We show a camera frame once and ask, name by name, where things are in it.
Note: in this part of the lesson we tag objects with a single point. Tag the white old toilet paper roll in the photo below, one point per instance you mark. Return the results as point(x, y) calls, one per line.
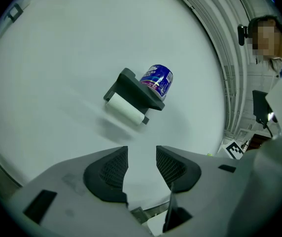
point(126, 109)

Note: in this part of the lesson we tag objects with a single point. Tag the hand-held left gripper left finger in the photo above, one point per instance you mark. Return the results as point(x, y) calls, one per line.
point(67, 196)

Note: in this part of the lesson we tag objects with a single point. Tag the blue new toilet paper roll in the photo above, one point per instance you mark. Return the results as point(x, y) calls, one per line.
point(158, 79)

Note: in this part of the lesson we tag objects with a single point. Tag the black monitor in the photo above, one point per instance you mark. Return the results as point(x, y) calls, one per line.
point(260, 106)

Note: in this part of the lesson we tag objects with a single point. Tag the person's head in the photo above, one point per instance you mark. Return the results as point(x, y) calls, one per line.
point(266, 43)

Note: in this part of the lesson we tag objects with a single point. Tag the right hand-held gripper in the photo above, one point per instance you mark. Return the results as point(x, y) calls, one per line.
point(234, 151)

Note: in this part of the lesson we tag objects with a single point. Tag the grey wall bracket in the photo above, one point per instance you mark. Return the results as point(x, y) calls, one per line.
point(14, 12)

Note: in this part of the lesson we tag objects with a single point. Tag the dark grey toilet paper holder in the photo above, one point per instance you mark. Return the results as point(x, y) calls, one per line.
point(133, 90)

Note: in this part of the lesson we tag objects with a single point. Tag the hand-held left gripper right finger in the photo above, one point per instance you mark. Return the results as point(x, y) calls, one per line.
point(205, 181)

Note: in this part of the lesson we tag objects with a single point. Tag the black head-worn camera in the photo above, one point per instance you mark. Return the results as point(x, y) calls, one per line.
point(242, 34)

